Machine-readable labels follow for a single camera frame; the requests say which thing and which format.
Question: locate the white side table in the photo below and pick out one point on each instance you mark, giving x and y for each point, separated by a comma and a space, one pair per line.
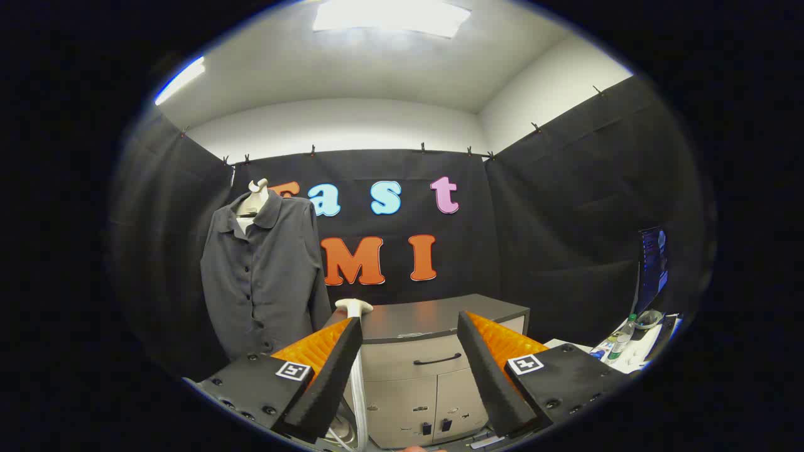
565, 344

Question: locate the computer monitor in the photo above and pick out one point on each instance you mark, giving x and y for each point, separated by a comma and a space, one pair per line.
653, 263

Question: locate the grey cabinet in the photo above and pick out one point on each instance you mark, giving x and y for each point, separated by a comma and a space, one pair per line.
402, 389

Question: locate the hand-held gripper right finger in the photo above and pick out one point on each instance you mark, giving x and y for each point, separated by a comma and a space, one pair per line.
490, 376

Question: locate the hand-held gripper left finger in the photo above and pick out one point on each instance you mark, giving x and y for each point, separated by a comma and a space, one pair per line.
333, 383

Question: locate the grey button shirt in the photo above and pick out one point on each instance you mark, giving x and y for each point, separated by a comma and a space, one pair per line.
270, 282

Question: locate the black backdrop cloth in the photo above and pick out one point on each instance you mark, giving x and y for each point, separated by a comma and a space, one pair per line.
553, 220

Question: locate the cream garment hanger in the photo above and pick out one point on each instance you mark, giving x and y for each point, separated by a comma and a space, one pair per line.
256, 201

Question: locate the large ceiling light panel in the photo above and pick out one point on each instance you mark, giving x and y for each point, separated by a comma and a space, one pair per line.
389, 16

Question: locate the narrow ceiling light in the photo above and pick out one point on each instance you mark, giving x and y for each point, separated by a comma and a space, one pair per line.
182, 80

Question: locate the clear plastic bottle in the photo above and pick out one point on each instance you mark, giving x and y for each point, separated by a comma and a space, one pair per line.
622, 342

